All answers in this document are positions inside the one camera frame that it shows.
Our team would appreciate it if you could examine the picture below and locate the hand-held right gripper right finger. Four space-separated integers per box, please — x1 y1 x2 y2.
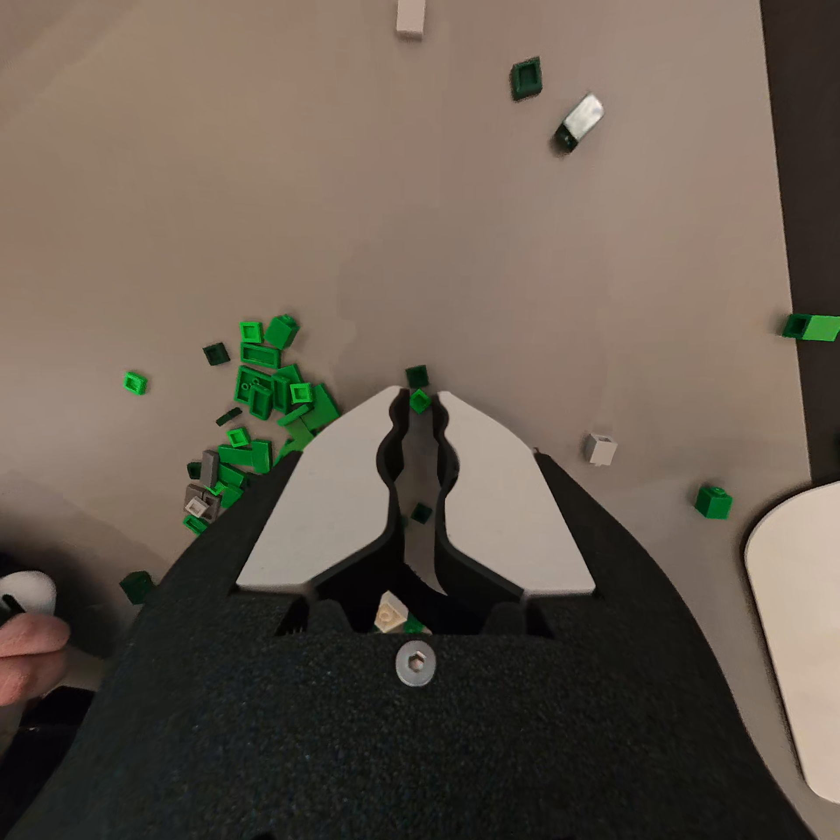
434 390 598 603

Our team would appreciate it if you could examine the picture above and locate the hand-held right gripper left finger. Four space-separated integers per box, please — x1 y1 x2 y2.
235 386 411 598

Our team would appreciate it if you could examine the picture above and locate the grey desk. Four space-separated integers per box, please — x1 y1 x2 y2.
0 0 818 840

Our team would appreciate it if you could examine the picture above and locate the person's left hand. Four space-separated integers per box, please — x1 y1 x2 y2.
0 616 72 706

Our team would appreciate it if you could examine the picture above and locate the small cream brick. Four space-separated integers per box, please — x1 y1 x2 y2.
374 591 411 634

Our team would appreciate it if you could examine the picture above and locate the pile of green pieces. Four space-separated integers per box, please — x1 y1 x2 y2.
185 315 342 536

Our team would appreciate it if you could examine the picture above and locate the small green brick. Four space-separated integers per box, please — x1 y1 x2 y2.
694 484 734 521

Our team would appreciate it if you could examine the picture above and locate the white stand base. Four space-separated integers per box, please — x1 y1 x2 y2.
743 481 840 805

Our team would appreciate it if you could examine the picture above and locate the green long brick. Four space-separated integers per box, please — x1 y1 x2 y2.
781 312 840 342

